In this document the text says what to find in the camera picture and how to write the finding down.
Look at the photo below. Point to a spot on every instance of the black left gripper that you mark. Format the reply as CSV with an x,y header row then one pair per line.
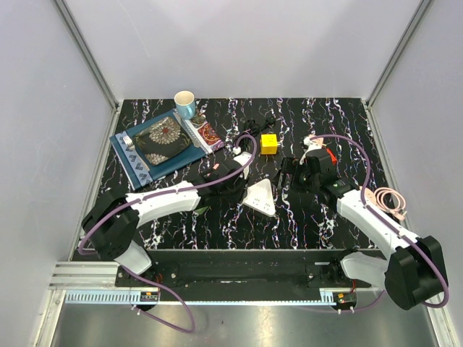
x,y
239,197

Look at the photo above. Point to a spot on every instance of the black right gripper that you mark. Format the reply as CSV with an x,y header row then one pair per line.
x,y
290,165

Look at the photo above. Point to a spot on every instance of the white triangular power strip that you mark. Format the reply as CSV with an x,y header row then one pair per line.
x,y
259,197

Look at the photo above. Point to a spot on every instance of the red cube socket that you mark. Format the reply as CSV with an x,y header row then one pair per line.
x,y
332,156

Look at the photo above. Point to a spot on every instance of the green power strip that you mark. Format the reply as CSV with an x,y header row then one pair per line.
x,y
201,210

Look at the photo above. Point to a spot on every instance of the yellow cube socket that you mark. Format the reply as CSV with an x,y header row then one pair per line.
x,y
269,144

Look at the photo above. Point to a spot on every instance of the pink round socket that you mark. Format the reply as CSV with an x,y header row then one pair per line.
x,y
370,196

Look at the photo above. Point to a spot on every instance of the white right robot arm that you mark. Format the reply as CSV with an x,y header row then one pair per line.
x,y
411,269

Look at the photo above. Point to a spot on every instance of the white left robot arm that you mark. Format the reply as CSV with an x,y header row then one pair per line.
x,y
111,224

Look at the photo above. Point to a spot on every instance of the beige cube socket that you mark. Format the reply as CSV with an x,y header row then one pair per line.
x,y
314,143

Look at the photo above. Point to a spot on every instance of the blue patterned placemat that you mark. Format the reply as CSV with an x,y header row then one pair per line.
x,y
204,142

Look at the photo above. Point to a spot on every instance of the dark floral square plate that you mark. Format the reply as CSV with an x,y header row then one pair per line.
x,y
162,140

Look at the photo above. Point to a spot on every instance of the teal ceramic mug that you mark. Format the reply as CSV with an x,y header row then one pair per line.
x,y
185,104

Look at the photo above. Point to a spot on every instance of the silver fork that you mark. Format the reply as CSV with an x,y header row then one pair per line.
x,y
133,155

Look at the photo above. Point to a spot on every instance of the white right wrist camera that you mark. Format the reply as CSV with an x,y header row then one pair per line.
x,y
304,155

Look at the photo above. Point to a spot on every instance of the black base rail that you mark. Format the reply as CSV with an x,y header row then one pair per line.
x,y
249,275

